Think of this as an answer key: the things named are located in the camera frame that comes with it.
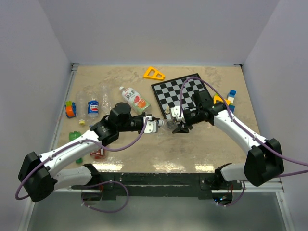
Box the clear Pocari bottle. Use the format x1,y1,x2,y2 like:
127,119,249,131
162,120,178,132

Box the clear bottle yellow cap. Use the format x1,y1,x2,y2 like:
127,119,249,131
75,91,87,126

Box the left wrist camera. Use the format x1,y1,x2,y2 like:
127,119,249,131
143,118,159,134

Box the red label tea bottle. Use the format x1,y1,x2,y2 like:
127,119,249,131
90,149,106,160

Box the chessboard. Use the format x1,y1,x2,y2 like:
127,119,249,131
151,73,213,120

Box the blue toy blocks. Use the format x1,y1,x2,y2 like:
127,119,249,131
227,90,236,113

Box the blue white bottle cap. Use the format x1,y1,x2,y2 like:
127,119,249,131
158,120,165,127

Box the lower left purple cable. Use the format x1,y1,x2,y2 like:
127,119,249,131
81,178,132,213

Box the white chess piece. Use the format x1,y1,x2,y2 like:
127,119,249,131
165,105,170,114

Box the Pepsi label bottle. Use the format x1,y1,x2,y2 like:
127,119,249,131
87,91,99,118

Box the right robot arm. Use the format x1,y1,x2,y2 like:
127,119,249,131
170,90,284,189

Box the yellow triangle toy far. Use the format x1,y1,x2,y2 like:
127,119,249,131
143,66,165,81

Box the yellow triangle toy right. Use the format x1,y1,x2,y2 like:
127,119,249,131
213,95,231,105

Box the yellow triangle toy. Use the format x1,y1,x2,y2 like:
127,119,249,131
213,95,231,105
143,66,165,81

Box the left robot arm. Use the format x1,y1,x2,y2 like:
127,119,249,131
15,103,164,202

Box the colourful toy car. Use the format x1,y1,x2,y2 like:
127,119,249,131
64,101,76,118

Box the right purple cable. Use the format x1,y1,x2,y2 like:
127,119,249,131
180,76,308,179

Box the purple cable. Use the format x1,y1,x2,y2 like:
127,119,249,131
15,117,150,200
81,178,132,213
180,76,308,179

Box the green plastic bottle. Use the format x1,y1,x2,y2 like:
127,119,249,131
68,130,84,164

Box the grapefruit tea bottle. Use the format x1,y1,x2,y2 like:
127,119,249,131
119,86,151,114

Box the black table front rail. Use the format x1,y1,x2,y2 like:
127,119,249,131
76,172,242,200

